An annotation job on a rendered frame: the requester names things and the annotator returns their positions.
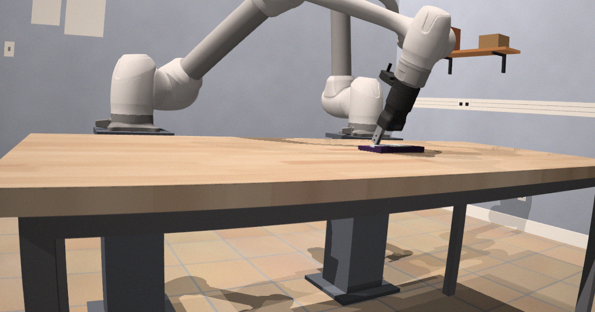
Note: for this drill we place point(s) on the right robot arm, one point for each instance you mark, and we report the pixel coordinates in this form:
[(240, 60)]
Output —
[(138, 88)]

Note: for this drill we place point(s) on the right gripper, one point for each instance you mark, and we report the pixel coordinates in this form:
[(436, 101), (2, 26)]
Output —
[(405, 84)]

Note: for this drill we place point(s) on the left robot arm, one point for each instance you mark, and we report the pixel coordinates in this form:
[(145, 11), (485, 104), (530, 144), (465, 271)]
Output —
[(359, 100)]

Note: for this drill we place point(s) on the purple keyboard base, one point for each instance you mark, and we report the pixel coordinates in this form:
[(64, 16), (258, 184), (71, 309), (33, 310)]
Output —
[(392, 148)]

